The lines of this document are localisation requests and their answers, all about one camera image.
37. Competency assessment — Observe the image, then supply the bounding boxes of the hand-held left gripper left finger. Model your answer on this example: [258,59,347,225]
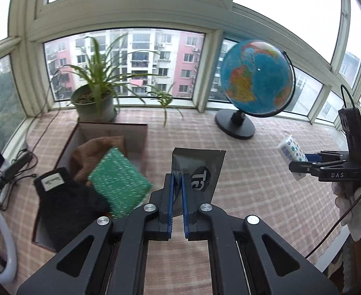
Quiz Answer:
[16,173,175,295]

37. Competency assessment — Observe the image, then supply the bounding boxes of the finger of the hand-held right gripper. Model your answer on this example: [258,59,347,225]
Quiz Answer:
[289,159,333,178]
[305,150,350,162]

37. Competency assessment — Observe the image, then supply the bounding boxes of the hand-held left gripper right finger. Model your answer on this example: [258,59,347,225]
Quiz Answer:
[181,173,341,295]

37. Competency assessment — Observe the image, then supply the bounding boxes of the white patterned tissue pack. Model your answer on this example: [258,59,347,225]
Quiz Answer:
[277,134,308,181]

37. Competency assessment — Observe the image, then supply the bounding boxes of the green glittery sponge cloth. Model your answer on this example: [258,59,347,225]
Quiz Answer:
[88,147,153,219]

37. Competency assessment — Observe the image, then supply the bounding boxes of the brown cardboard box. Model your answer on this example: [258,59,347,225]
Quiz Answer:
[31,122,149,252]

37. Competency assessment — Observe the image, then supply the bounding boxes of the black knit glove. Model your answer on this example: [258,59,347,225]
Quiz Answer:
[34,167,111,251]

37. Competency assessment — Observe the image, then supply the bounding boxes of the pink checked tablecloth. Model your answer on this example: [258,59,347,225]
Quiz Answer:
[2,109,353,295]

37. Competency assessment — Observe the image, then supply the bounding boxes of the brown knit cloth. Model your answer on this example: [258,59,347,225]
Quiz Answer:
[69,136,127,188]

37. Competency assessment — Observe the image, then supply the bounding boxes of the blue desk globe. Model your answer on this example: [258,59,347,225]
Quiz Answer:
[215,39,297,140]

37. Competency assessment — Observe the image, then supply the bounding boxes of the potted spider plant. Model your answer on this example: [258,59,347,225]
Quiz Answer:
[50,34,184,128]

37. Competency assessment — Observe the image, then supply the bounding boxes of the black power strip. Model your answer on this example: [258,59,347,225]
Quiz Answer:
[0,152,34,191]

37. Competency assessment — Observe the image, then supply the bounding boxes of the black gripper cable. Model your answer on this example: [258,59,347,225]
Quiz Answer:
[305,84,361,258]

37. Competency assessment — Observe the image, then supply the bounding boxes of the white ring light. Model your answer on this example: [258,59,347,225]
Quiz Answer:
[0,192,18,285]

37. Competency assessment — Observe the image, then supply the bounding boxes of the black cables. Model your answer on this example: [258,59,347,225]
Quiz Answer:
[0,68,63,212]

